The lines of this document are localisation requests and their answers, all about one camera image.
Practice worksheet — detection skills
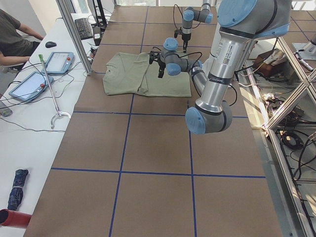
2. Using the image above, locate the near teach pendant tablet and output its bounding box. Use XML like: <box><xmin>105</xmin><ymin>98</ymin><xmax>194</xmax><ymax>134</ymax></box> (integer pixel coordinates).
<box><xmin>9</xmin><ymin>72</ymin><xmax>48</xmax><ymax>102</ymax></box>

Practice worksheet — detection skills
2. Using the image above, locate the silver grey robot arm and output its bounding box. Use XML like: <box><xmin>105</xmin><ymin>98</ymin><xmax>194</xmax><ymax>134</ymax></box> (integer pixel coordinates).
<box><xmin>174</xmin><ymin>0</ymin><xmax>213</xmax><ymax>52</ymax></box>
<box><xmin>149</xmin><ymin>0</ymin><xmax>292</xmax><ymax>134</ymax></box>

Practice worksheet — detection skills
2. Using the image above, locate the olive green long-sleeve shirt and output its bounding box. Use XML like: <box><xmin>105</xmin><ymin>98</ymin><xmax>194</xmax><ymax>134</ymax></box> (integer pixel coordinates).
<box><xmin>103</xmin><ymin>52</ymin><xmax>191</xmax><ymax>97</ymax></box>

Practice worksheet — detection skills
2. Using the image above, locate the seated person in green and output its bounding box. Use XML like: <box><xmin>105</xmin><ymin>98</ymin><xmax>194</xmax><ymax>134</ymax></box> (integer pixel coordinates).
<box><xmin>0</xmin><ymin>10</ymin><xmax>43</xmax><ymax>70</ymax></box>

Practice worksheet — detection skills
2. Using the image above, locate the long reach grabber stick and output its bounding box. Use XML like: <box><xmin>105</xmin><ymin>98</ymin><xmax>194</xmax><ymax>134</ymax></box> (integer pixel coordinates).
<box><xmin>39</xmin><ymin>54</ymin><xmax>71</xmax><ymax>129</ymax></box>

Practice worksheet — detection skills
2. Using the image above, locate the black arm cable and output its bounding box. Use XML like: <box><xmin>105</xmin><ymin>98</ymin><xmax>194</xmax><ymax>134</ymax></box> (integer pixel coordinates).
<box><xmin>150</xmin><ymin>46</ymin><xmax>205</xmax><ymax>72</ymax></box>
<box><xmin>172</xmin><ymin>3</ymin><xmax>185</xmax><ymax>32</ymax></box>

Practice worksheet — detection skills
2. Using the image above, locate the grey water bottle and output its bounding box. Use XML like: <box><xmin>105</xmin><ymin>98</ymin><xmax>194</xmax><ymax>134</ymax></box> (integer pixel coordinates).
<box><xmin>0</xmin><ymin>106</ymin><xmax>13</xmax><ymax>118</ymax></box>

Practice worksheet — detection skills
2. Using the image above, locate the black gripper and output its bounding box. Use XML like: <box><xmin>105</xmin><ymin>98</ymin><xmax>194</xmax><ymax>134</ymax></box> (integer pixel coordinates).
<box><xmin>174</xmin><ymin>28</ymin><xmax>192</xmax><ymax>53</ymax></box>
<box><xmin>149</xmin><ymin>50</ymin><xmax>165</xmax><ymax>78</ymax></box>

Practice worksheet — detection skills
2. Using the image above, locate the red cylinder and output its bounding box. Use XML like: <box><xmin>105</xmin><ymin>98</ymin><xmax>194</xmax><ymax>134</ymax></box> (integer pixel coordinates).
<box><xmin>0</xmin><ymin>209</ymin><xmax>32</xmax><ymax>229</ymax></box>

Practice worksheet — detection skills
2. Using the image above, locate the folded dark blue umbrella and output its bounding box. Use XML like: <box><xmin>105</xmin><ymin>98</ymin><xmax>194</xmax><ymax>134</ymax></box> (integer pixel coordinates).
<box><xmin>7</xmin><ymin>169</ymin><xmax>29</xmax><ymax>211</ymax></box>

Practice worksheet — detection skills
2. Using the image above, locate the far teach pendant tablet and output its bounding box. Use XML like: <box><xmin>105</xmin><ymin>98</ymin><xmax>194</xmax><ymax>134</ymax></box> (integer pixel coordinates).
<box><xmin>45</xmin><ymin>52</ymin><xmax>74</xmax><ymax>76</ymax></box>

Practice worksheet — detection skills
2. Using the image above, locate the aluminium side frame rail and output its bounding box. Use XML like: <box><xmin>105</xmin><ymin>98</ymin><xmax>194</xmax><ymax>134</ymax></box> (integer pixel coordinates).
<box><xmin>237</xmin><ymin>37</ymin><xmax>316</xmax><ymax>237</ymax></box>

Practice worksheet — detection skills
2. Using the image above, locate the teach pendant tablet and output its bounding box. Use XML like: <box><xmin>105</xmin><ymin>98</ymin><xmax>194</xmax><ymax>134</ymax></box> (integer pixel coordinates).
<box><xmin>9</xmin><ymin>72</ymin><xmax>48</xmax><ymax>102</ymax></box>
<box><xmin>45</xmin><ymin>52</ymin><xmax>74</xmax><ymax>76</ymax></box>

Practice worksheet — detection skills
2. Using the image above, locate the aluminium frame post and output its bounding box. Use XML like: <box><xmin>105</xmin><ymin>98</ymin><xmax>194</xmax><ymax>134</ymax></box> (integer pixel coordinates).
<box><xmin>56</xmin><ymin>0</ymin><xmax>92</xmax><ymax>76</ymax></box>

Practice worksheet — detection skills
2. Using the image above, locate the black computer mouse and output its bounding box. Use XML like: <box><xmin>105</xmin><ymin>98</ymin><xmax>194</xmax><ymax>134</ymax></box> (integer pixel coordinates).
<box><xmin>45</xmin><ymin>41</ymin><xmax>57</xmax><ymax>48</ymax></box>

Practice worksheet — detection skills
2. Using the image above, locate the black keyboard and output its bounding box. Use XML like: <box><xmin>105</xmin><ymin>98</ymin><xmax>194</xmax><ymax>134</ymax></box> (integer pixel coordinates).
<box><xmin>74</xmin><ymin>18</ymin><xmax>93</xmax><ymax>40</ymax></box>

